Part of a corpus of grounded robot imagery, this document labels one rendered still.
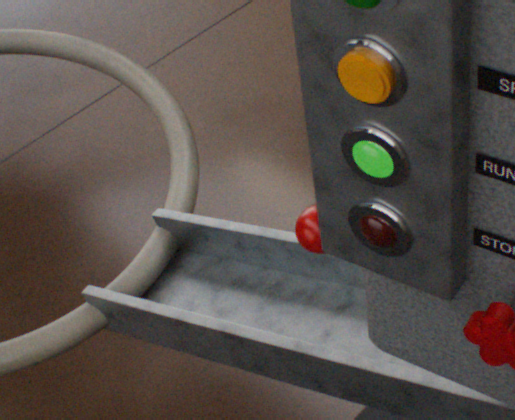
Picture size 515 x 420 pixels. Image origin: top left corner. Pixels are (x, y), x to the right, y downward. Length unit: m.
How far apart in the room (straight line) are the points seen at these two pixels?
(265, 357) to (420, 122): 0.42
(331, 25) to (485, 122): 0.08
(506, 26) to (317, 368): 0.44
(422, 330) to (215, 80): 2.17
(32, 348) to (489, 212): 0.56
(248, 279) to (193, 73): 1.84
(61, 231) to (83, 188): 0.14
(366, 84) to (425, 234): 0.10
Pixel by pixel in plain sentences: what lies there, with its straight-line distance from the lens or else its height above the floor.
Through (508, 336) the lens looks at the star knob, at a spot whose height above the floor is 1.29.
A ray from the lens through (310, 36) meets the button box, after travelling 0.48.
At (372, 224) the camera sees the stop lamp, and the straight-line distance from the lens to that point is 0.53.
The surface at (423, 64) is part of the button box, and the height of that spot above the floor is 1.43.
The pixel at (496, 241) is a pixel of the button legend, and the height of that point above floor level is 1.31.
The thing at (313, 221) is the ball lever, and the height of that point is 1.23.
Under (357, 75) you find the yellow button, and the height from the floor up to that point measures 1.42.
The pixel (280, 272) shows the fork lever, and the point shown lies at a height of 0.98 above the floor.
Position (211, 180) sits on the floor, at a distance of 2.48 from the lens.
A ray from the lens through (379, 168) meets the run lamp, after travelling 0.50.
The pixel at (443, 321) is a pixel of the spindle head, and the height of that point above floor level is 1.23.
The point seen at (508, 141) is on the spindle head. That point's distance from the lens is 0.48.
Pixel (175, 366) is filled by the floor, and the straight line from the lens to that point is 2.15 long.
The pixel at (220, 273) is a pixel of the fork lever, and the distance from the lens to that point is 1.00.
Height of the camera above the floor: 1.71
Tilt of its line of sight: 46 degrees down
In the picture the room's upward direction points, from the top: 10 degrees counter-clockwise
